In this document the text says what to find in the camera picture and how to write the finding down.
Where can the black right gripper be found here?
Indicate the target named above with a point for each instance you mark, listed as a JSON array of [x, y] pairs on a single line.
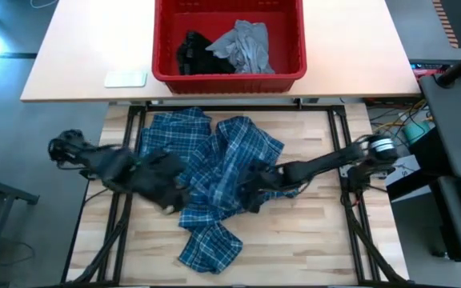
[[262, 178]]

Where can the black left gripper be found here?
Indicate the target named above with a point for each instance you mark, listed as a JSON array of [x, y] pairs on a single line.
[[162, 180]]

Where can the blue plaid garment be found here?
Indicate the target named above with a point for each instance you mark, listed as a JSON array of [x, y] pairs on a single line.
[[230, 160]]

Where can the blue plaid pajama pants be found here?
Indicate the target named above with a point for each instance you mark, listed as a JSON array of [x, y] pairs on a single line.
[[174, 128]]

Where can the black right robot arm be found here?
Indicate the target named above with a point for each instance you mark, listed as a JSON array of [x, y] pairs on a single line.
[[326, 162]]

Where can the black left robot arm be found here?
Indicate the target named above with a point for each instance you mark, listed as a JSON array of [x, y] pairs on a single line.
[[102, 164]]

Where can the red plastic laundry bin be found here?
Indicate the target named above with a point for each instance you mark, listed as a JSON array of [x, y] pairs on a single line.
[[230, 82]]

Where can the black crumpled garment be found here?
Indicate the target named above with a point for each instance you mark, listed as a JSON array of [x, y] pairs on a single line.
[[198, 56]]

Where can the grey crumpled garment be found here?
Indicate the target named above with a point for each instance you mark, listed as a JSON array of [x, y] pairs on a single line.
[[246, 50]]

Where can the white cardboard box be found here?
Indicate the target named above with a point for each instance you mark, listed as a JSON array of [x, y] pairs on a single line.
[[408, 170]]

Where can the light wooden desk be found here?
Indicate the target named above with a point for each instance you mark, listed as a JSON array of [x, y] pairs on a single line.
[[354, 48]]

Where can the black side desk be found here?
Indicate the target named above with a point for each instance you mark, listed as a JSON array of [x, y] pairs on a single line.
[[450, 128]]

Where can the red electronic device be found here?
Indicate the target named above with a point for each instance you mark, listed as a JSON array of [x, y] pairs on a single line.
[[424, 73]]

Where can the black aluminium table frame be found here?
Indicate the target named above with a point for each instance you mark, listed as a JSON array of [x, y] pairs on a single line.
[[254, 107]]

